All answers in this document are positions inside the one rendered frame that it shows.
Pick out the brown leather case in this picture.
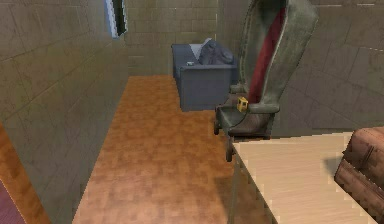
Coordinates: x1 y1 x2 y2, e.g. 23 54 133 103
334 126 384 224

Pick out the blue-grey sofa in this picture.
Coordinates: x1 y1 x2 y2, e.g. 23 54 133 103
171 38 239 113

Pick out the small yellow cube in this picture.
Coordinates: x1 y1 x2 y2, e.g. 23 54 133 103
236 96 249 113

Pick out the dark grey cushion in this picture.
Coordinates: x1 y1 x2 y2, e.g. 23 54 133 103
198 39 235 66

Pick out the grey high-back armchair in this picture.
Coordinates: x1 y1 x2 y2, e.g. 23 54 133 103
213 0 320 163

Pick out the blue-framed window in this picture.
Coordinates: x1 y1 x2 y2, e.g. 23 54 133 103
105 0 129 40

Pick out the light wooden table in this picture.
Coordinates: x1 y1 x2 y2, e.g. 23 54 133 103
228 131 379 224

